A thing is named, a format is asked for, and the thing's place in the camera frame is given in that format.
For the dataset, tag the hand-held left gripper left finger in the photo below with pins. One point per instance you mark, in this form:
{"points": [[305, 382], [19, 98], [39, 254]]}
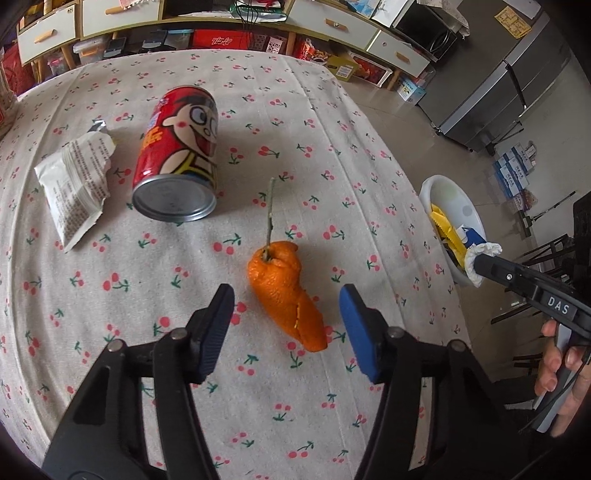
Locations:
{"points": [[217, 332]]}

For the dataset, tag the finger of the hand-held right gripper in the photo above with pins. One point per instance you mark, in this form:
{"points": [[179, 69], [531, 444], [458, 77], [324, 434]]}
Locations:
{"points": [[508, 277]]}

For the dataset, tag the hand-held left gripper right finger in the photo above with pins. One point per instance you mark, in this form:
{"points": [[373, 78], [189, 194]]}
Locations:
{"points": [[358, 332]]}

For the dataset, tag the white tissue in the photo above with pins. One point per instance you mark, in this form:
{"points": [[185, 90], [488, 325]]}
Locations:
{"points": [[475, 256]]}

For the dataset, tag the blue paper carton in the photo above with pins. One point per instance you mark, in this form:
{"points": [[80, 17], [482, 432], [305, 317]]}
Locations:
{"points": [[472, 237]]}

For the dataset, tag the orange peel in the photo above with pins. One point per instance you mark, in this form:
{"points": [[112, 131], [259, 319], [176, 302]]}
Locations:
{"points": [[281, 286]]}

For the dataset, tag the yellow snack wrapper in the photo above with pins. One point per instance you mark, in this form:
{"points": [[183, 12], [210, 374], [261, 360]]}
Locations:
{"points": [[443, 226]]}

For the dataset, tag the white plastic basin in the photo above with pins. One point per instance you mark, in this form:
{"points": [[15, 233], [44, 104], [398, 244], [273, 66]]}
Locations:
{"points": [[450, 198]]}

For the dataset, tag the person's right hand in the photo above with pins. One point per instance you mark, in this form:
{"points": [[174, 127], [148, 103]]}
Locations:
{"points": [[577, 387]]}

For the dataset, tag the black chair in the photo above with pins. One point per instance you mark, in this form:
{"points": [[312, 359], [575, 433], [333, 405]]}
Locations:
{"points": [[554, 258]]}

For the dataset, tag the cherry print tablecloth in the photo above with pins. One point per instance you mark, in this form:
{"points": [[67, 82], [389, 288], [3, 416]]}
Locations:
{"points": [[138, 300]]}

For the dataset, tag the stack of blue white boxes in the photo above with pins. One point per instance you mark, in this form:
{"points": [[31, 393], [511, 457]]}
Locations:
{"points": [[515, 170]]}

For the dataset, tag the red cartoon drink can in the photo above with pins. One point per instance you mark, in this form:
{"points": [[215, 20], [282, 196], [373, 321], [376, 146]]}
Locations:
{"points": [[178, 147]]}

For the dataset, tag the grey refrigerator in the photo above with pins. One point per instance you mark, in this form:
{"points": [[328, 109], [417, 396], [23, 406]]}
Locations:
{"points": [[498, 83]]}

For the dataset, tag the silver snack wrapper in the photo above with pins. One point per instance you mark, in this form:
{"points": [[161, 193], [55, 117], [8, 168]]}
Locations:
{"points": [[76, 184]]}

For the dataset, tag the blue white box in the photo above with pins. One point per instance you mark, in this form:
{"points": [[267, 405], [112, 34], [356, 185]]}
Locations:
{"points": [[411, 90]]}

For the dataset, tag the red printed carton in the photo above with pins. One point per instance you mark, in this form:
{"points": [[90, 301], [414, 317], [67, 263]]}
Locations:
{"points": [[374, 71]]}

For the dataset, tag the yellow paper sheet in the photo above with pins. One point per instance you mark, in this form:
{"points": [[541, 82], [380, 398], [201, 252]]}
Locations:
{"points": [[513, 21]]}

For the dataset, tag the black microwave oven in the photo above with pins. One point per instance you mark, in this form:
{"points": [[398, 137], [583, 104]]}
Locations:
{"points": [[425, 27]]}

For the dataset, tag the colourful yellow carton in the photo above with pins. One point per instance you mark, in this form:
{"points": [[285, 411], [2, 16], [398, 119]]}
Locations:
{"points": [[339, 64]]}

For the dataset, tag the flat red box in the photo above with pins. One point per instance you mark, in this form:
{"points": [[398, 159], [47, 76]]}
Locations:
{"points": [[221, 39]]}

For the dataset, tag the white wooden cabinet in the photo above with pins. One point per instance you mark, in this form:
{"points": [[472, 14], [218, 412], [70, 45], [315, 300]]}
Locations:
{"points": [[323, 21]]}

